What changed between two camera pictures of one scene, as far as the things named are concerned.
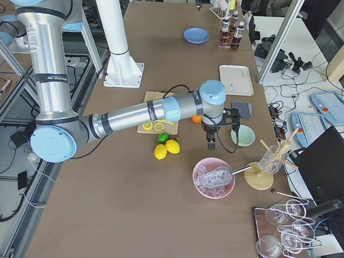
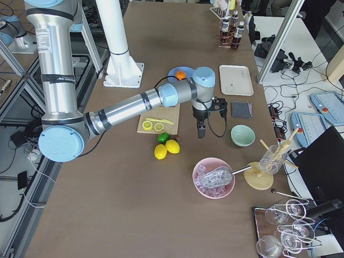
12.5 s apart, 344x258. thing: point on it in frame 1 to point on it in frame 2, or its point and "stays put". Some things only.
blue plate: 195,35 to 188,71
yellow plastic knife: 164,120 stays put
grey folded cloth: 244,108 stays put
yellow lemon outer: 160,151 stays put
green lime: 163,137 stays put
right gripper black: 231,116 to 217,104
